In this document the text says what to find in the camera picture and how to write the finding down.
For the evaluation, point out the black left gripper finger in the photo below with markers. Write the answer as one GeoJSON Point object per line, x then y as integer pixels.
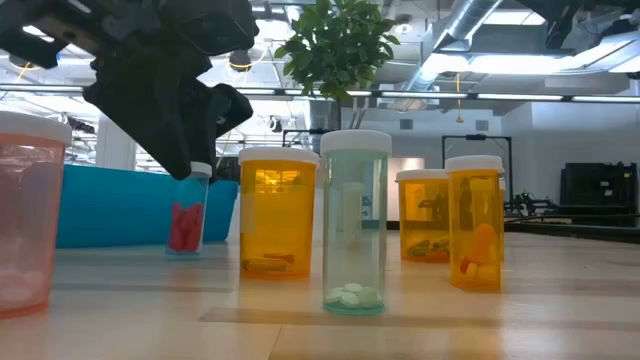
{"type": "Point", "coordinates": [160, 115]}
{"type": "Point", "coordinates": [234, 107]}

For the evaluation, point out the small blue bottle red pills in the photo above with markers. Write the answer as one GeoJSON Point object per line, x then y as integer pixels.
{"type": "Point", "coordinates": [187, 230]}

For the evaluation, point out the large amber bottle tan capsules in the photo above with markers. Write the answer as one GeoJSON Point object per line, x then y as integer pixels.
{"type": "Point", "coordinates": [277, 220]}

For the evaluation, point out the amber bottle green capsules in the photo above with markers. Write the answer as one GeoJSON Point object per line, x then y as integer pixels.
{"type": "Point", "coordinates": [422, 215]}

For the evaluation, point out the amber bottle orange pills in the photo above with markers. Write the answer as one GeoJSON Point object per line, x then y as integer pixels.
{"type": "Point", "coordinates": [475, 210]}

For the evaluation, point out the amber pill bottle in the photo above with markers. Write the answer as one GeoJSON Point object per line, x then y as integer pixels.
{"type": "Point", "coordinates": [502, 225]}

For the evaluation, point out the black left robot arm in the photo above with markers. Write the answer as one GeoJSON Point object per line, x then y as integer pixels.
{"type": "Point", "coordinates": [35, 52]}

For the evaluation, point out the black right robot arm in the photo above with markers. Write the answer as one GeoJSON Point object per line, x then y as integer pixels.
{"type": "Point", "coordinates": [580, 30]}

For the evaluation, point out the blue plastic bin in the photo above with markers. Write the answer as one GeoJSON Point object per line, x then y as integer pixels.
{"type": "Point", "coordinates": [110, 210]}

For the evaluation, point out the green leafy plant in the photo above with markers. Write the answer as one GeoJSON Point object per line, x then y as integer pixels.
{"type": "Point", "coordinates": [335, 45]}

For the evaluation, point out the black equipment cabinet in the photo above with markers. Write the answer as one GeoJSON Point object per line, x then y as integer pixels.
{"type": "Point", "coordinates": [600, 190]}

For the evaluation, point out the black rectangular stand frame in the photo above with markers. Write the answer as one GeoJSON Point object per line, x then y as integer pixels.
{"type": "Point", "coordinates": [475, 137]}

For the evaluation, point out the silver air duct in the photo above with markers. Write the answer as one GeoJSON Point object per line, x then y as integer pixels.
{"type": "Point", "coordinates": [470, 20]}

